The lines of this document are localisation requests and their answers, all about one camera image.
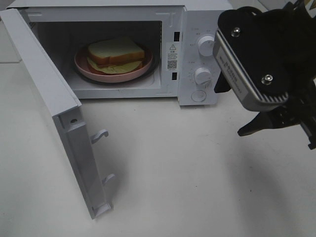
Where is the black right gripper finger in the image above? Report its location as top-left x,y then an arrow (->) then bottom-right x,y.
237,112 -> 272,136
214,74 -> 231,93

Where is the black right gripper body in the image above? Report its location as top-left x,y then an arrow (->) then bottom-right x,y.
256,4 -> 316,151

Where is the white microwave knob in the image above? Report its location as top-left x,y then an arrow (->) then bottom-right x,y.
194,67 -> 212,85
197,35 -> 215,57

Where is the round door release button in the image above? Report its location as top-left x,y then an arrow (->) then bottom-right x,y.
191,90 -> 206,102

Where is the white bread sandwich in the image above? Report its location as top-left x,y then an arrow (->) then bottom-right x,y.
87,37 -> 145,75

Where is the pink plate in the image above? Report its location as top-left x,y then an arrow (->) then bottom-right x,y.
74,47 -> 154,83

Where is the white microwave door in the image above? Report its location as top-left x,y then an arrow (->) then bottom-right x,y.
0,9 -> 115,219

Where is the glass microwave turntable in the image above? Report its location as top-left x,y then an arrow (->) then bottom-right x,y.
88,57 -> 158,80

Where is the white microwave oven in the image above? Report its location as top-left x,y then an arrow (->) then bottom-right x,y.
5,0 -> 231,106

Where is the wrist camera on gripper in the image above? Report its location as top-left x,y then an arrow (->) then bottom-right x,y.
213,7 -> 291,112

